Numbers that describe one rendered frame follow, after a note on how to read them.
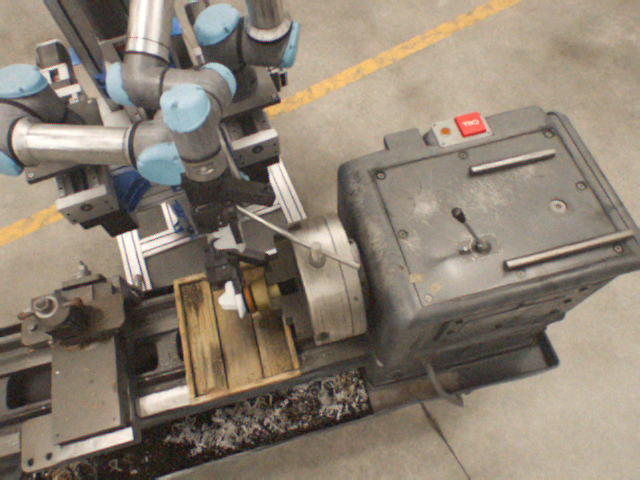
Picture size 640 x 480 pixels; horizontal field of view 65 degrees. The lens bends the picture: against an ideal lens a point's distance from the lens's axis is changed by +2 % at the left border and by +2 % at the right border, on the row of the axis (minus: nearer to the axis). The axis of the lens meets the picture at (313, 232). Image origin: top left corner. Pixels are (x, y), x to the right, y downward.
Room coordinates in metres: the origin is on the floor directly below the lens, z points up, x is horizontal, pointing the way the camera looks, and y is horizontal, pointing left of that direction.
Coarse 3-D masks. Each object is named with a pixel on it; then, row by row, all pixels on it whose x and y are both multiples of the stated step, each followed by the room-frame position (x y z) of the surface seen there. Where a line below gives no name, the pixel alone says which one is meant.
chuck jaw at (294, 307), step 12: (276, 300) 0.40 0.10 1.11; (288, 300) 0.39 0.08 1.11; (300, 300) 0.39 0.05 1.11; (276, 312) 0.37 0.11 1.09; (288, 312) 0.36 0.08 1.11; (300, 312) 0.36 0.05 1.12; (288, 324) 0.34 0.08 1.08; (300, 324) 0.33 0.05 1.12; (312, 324) 0.32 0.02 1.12; (300, 336) 0.30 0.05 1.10; (324, 336) 0.30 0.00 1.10
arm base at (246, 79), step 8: (232, 72) 1.00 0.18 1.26; (240, 72) 1.01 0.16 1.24; (248, 72) 1.03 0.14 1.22; (256, 72) 1.07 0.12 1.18; (240, 80) 1.00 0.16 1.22; (248, 80) 1.03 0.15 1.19; (256, 80) 1.04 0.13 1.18; (240, 88) 0.99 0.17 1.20; (248, 88) 1.00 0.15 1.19; (240, 96) 0.98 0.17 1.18; (248, 96) 0.99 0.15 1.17
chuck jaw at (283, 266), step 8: (280, 240) 0.51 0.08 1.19; (288, 240) 0.51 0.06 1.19; (280, 248) 0.50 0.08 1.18; (288, 248) 0.50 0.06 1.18; (272, 256) 0.50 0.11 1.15; (280, 256) 0.49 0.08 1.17; (288, 256) 0.48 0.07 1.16; (272, 264) 0.47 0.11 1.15; (280, 264) 0.47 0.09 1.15; (288, 264) 0.47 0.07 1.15; (296, 264) 0.47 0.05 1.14; (272, 272) 0.46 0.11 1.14; (280, 272) 0.46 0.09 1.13; (288, 272) 0.46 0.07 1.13; (296, 272) 0.46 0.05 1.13; (272, 280) 0.44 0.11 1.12; (280, 280) 0.44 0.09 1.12
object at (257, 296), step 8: (256, 280) 0.45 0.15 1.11; (264, 280) 0.44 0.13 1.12; (240, 288) 0.44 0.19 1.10; (248, 288) 0.43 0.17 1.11; (256, 288) 0.43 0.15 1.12; (264, 288) 0.42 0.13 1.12; (272, 288) 0.43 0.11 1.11; (248, 296) 0.41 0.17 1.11; (256, 296) 0.41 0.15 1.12; (264, 296) 0.41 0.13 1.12; (272, 296) 0.41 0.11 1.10; (280, 296) 0.41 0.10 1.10; (248, 304) 0.39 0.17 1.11; (256, 304) 0.39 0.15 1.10; (264, 304) 0.39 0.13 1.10; (272, 304) 0.39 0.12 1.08; (248, 312) 0.38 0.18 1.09; (256, 312) 0.38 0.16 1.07
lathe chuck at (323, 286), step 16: (288, 224) 0.56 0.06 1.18; (304, 224) 0.55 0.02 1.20; (320, 224) 0.54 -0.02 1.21; (320, 240) 0.49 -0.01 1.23; (304, 256) 0.45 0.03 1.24; (304, 272) 0.41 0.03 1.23; (320, 272) 0.41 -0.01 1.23; (336, 272) 0.41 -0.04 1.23; (304, 288) 0.38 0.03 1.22; (320, 288) 0.38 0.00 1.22; (336, 288) 0.37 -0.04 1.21; (320, 304) 0.35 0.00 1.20; (336, 304) 0.34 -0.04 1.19; (320, 320) 0.32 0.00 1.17; (336, 320) 0.32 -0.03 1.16; (336, 336) 0.30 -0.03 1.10
